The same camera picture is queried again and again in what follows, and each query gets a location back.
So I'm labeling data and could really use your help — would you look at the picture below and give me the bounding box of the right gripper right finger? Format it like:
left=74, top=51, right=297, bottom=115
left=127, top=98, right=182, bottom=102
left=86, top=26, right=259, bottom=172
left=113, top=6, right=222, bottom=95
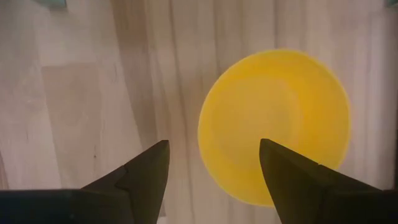
left=259, top=138, right=398, bottom=224

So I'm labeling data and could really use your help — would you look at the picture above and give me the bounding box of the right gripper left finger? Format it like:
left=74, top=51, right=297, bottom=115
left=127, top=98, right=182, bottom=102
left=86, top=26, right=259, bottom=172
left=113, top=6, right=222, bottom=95
left=0, top=139, right=170, bottom=224

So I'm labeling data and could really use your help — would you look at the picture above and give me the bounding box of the yellow plastic mini bowl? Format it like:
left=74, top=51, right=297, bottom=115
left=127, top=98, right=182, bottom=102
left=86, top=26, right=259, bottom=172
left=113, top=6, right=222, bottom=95
left=197, top=49, right=352, bottom=208

